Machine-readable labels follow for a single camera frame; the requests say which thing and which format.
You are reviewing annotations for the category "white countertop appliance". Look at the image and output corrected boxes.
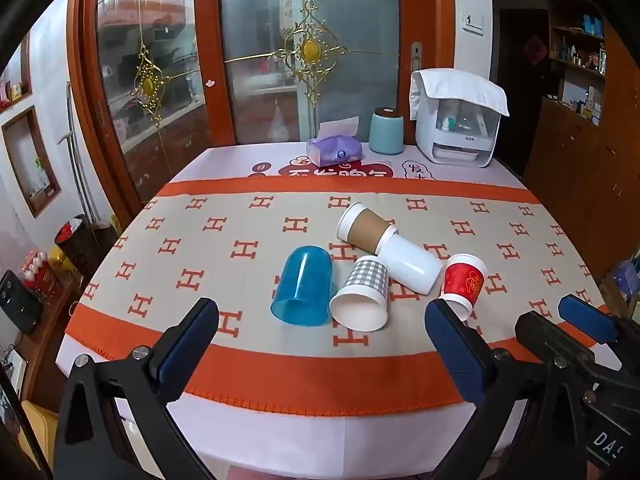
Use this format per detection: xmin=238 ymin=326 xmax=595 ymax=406
xmin=414 ymin=90 xmax=502 ymax=168

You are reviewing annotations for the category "plain white cup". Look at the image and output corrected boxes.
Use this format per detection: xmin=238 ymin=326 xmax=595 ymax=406
xmin=376 ymin=232 xmax=445 ymax=296

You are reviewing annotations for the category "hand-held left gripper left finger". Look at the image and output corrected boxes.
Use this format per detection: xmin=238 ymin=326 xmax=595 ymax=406
xmin=54 ymin=297 xmax=221 ymax=480

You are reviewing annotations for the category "wooden glass sliding door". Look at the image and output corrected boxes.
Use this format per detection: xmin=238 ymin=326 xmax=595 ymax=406
xmin=192 ymin=0 xmax=456 ymax=148
xmin=67 ymin=0 xmax=236 ymax=216

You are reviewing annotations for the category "grey checked paper cup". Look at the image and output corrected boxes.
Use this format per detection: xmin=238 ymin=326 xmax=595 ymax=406
xmin=329 ymin=255 xmax=390 ymax=332

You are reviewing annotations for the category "wooden framed wall niche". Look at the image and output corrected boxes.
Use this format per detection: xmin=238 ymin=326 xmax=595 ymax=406
xmin=0 ymin=30 xmax=33 ymax=113
xmin=1 ymin=106 xmax=62 ymax=218

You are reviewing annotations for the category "metal pole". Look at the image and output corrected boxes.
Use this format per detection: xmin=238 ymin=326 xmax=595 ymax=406
xmin=57 ymin=80 xmax=98 ymax=226

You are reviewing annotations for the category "red door ornament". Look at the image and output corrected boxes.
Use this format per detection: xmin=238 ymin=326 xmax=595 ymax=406
xmin=525 ymin=35 xmax=548 ymax=68

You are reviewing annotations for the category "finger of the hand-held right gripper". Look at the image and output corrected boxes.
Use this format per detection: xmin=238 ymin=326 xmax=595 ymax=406
xmin=514 ymin=311 xmax=603 ymax=387
xmin=558 ymin=294 xmax=621 ymax=347

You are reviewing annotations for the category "white towel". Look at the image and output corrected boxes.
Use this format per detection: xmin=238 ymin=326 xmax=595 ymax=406
xmin=409 ymin=68 xmax=510 ymax=121

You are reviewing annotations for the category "brown sleeved paper cup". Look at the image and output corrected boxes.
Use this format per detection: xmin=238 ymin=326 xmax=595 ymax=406
xmin=336 ymin=202 xmax=398 ymax=255

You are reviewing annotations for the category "blue plastic cup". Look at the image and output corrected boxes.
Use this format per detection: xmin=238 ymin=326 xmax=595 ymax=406
xmin=270 ymin=245 xmax=333 ymax=327

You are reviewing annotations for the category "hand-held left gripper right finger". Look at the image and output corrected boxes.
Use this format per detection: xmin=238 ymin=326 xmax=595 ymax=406
xmin=425 ymin=298 xmax=591 ymax=480

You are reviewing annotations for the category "teal canister with brown lid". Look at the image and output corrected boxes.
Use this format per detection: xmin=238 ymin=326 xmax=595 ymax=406
xmin=369 ymin=107 xmax=406 ymax=156

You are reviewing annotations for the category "orange patterned table runner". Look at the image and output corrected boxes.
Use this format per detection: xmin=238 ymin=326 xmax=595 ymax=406
xmin=64 ymin=177 xmax=608 ymax=418

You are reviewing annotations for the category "red paper cup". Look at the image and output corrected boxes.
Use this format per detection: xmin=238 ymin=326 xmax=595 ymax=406
xmin=440 ymin=253 xmax=488 ymax=322

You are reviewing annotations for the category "wooden side table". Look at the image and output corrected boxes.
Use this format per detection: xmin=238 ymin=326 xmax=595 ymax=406
xmin=15 ymin=280 xmax=81 ymax=411

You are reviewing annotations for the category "wooden wall shelf with bottles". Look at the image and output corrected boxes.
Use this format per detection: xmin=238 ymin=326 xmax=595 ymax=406
xmin=547 ymin=0 xmax=608 ymax=126

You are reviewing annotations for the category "dark waste bin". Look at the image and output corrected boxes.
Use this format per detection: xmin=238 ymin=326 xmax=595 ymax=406
xmin=54 ymin=214 xmax=103 ymax=281

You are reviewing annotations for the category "red bottle pack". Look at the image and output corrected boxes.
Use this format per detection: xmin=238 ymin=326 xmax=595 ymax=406
xmin=19 ymin=250 xmax=63 ymax=303

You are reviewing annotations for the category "purple tissue pack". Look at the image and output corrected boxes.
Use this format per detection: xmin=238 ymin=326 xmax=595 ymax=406
xmin=306 ymin=116 xmax=363 ymax=168

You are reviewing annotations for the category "wooden cabinet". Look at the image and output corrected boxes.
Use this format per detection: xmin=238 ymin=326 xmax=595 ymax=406
xmin=522 ymin=95 xmax=640 ymax=281

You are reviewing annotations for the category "black device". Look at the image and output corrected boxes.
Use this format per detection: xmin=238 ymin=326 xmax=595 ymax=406
xmin=0 ymin=270 xmax=43 ymax=336

